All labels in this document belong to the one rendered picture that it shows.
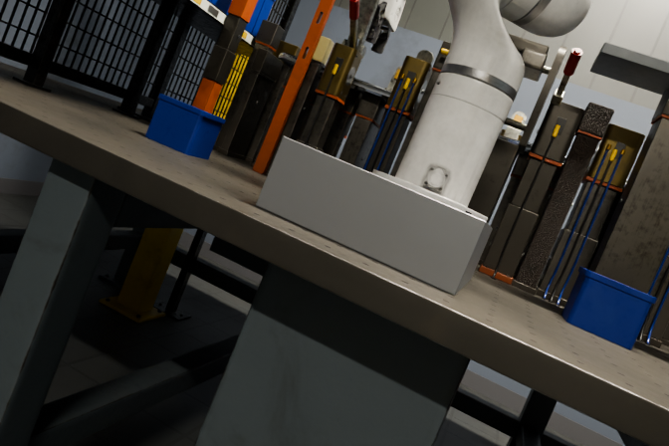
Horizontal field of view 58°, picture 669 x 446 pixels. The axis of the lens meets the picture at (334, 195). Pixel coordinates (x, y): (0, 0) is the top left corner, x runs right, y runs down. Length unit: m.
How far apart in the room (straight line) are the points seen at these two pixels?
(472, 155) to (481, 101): 0.08
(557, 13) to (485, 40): 0.12
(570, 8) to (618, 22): 2.40
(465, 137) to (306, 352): 0.38
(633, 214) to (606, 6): 2.32
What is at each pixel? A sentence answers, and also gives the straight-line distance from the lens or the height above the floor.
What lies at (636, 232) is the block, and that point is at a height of 0.88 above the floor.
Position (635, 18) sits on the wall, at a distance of 3.42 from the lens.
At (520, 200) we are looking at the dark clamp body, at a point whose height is 0.87.
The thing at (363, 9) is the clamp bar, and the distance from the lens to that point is 1.49.
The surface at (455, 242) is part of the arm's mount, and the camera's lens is 0.77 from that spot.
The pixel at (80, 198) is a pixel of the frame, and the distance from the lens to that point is 0.89.
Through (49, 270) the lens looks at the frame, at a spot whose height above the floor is 0.51.
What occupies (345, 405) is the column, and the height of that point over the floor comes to 0.50.
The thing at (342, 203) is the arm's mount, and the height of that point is 0.75.
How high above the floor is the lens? 0.80
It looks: 3 degrees down
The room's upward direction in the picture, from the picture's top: 22 degrees clockwise
